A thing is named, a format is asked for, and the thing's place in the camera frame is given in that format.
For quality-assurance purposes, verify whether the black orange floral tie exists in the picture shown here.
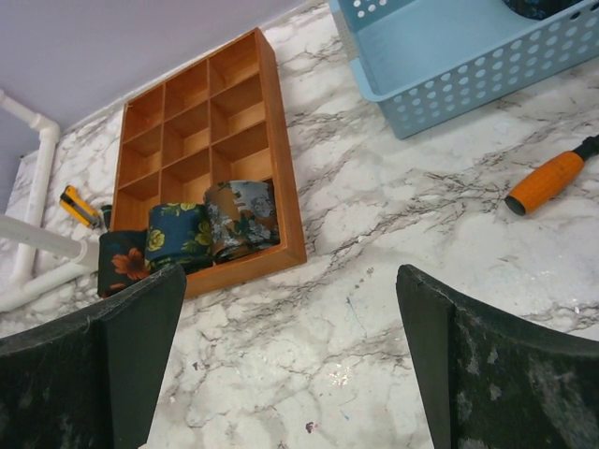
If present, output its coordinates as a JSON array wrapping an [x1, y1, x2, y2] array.
[[97, 230, 150, 298]]

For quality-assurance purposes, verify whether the rolled brown floral tie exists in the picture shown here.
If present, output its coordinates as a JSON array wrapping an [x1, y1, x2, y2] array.
[[204, 180, 281, 264]]

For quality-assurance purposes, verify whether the rolled black tie in basket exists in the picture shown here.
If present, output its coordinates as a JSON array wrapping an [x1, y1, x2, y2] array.
[[503, 0, 580, 21]]

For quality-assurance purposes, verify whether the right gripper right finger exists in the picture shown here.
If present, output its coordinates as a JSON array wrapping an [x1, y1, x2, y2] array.
[[396, 265, 598, 448]]

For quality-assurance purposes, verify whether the yellow utility knife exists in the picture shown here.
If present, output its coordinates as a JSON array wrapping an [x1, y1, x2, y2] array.
[[59, 185, 102, 229]]

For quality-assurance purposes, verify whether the light blue plastic basket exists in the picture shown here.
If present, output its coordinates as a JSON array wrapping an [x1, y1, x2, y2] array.
[[329, 1, 598, 139]]

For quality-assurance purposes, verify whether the orange handled screwdriver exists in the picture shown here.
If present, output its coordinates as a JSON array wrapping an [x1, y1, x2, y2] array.
[[504, 136, 598, 216]]

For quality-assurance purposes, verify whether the orange wooden compartment tray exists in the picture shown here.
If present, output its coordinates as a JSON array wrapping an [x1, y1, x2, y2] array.
[[110, 29, 307, 297]]

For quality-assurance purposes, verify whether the white PVC pipe frame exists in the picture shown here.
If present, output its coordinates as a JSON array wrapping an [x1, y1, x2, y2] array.
[[1, 93, 99, 312]]

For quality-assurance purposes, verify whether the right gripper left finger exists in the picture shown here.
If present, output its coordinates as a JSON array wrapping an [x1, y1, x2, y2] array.
[[1, 266, 186, 448]]

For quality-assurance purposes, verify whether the rolled navy yellow tie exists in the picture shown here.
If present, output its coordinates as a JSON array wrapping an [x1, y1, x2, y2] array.
[[145, 203, 213, 274]]

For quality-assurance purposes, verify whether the small green handled screwdriver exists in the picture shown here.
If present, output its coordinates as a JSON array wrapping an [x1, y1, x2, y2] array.
[[100, 204, 112, 232]]

